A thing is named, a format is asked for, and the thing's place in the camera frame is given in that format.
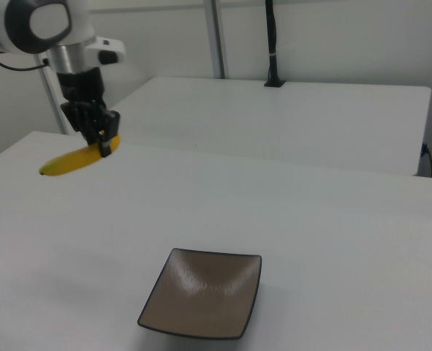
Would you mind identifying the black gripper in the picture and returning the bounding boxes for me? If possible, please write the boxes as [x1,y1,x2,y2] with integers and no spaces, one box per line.
[56,67,122,159]

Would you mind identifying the yellow banana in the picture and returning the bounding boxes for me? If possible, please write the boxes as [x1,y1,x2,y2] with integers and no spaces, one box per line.
[38,135,123,178]

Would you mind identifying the square brown ceramic plate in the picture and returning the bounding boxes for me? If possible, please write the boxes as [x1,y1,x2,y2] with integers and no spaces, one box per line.
[137,247,263,341]

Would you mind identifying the white table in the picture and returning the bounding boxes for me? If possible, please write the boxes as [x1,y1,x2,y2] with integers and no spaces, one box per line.
[107,76,432,177]

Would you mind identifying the thin grey frame post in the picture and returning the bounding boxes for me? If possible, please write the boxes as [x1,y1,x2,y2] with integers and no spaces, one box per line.
[37,54,71,136]

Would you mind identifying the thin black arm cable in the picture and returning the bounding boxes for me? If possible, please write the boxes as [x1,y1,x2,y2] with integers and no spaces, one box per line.
[0,42,50,72]

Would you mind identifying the wide grey frame post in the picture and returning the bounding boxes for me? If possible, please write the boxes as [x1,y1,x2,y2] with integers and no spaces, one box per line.
[203,0,227,79]

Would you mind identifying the black pole with cables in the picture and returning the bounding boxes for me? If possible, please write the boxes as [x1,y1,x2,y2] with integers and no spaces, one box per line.
[263,0,287,88]

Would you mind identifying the black wall cable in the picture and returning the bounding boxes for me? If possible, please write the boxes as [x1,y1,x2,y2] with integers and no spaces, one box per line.
[420,141,432,180]

